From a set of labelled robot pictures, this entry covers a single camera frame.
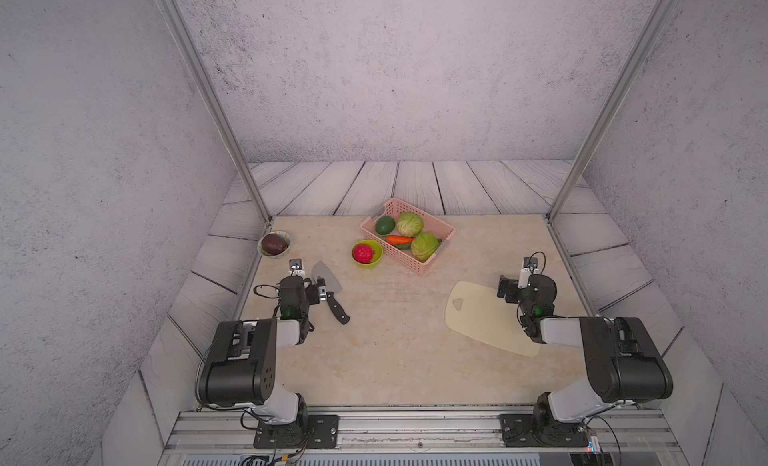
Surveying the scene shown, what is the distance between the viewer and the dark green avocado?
1.15 m

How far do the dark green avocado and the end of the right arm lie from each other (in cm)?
45

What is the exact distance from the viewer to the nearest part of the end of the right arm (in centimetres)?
86
